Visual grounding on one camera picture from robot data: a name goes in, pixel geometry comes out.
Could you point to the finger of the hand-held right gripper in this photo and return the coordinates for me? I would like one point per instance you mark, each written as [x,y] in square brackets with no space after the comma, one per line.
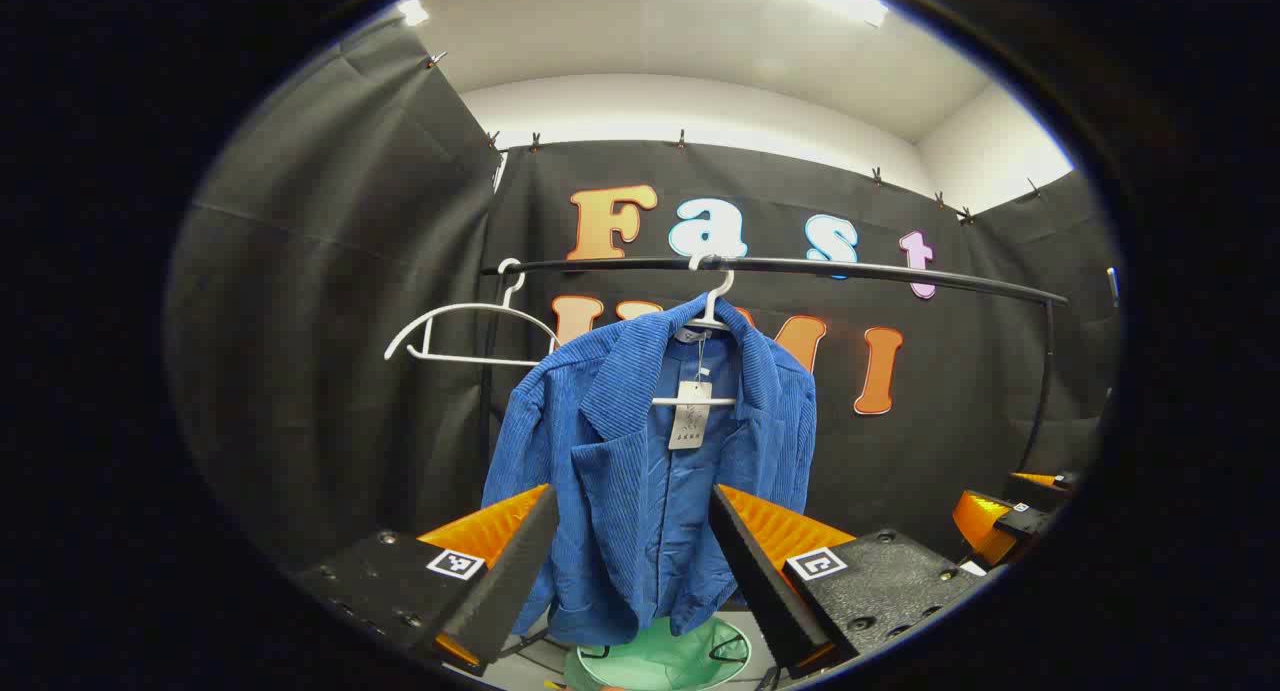
[1045,486]
[985,526]

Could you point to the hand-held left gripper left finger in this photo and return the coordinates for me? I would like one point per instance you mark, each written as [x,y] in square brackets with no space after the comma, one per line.
[510,581]

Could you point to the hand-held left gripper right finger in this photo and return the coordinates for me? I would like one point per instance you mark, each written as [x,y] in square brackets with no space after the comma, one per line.
[755,581]

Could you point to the green laundry hamper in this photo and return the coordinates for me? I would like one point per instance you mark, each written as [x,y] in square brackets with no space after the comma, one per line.
[660,661]

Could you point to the white plastic clothes hanger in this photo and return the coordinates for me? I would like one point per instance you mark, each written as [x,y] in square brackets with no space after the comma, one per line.
[665,402]
[480,359]

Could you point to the black metal clothes rack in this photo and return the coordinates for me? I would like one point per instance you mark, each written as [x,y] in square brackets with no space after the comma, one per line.
[800,265]

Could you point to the black backdrop cloth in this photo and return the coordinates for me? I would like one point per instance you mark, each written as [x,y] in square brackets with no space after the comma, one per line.
[350,321]

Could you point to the ceiling light panel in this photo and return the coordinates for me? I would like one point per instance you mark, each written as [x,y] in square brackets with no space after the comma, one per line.
[411,11]

